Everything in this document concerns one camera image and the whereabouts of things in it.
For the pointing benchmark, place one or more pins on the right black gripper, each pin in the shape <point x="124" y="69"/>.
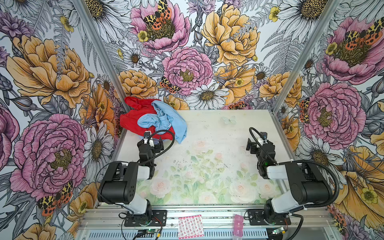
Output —
<point x="254" y="146"/>

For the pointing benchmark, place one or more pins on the right green circuit board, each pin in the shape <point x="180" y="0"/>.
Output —
<point x="280" y="230"/>

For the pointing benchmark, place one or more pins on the pink patterned white card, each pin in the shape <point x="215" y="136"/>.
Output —
<point x="190" y="227"/>

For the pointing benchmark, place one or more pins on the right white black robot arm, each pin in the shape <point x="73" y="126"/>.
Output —
<point x="311" y="184"/>

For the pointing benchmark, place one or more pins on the aluminium corner post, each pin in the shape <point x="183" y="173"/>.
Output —
<point x="320" y="27"/>
<point x="92" y="31"/>

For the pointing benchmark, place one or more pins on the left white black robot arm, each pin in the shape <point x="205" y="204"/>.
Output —
<point x="118" y="186"/>

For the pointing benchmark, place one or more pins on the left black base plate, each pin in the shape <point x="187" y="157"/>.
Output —
<point x="156" y="218"/>

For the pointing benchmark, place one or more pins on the left aluminium corner post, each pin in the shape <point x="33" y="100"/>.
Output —
<point x="92" y="31"/>

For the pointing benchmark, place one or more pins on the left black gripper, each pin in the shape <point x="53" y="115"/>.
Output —
<point x="159" y="147"/>

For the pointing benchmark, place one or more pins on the aluminium front rail frame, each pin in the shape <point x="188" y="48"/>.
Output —
<point x="104" y="223"/>

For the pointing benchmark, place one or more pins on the left green circuit board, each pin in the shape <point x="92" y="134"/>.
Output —
<point x="149" y="233"/>

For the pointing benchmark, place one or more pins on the right aluminium corner post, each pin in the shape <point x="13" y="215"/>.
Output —
<point x="320" y="27"/>

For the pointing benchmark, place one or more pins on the red cloth garment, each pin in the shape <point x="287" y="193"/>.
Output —
<point x="140" y="107"/>

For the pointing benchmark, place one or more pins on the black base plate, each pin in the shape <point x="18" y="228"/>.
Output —
<point x="156" y="218"/>
<point x="258" y="217"/>

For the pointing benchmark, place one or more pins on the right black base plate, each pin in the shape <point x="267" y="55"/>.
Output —
<point x="258" y="217"/>

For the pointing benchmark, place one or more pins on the green circuit board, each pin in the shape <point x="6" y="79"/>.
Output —
<point x="280" y="230"/>
<point x="149" y="233"/>

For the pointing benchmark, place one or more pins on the light blue knit shorts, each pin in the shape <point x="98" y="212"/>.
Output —
<point x="165" y="118"/>

